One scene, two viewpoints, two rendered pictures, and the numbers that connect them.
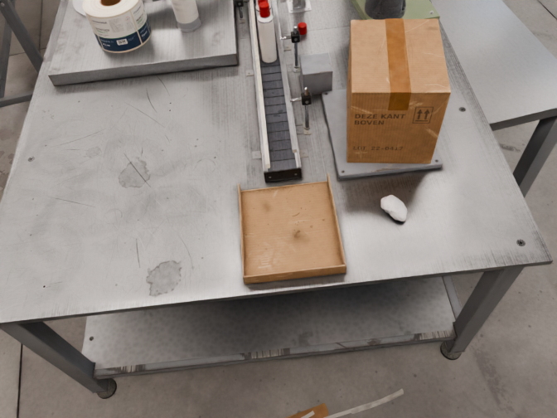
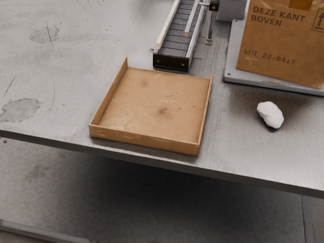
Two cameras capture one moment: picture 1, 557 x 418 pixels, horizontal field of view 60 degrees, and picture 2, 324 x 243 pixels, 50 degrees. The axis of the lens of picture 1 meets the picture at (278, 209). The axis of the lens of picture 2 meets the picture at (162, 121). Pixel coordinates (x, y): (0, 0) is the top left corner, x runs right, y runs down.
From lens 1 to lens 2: 0.55 m
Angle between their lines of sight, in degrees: 13
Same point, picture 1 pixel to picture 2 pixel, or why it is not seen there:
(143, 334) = (15, 195)
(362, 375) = not seen: outside the picture
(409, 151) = (300, 67)
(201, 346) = (58, 221)
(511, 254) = not seen: outside the picture
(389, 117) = (289, 17)
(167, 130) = (89, 15)
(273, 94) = (188, 7)
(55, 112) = not seen: outside the picture
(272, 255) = (129, 120)
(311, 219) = (182, 102)
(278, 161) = (170, 48)
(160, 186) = (60, 47)
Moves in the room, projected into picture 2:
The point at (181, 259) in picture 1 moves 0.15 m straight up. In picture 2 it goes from (44, 101) to (31, 52)
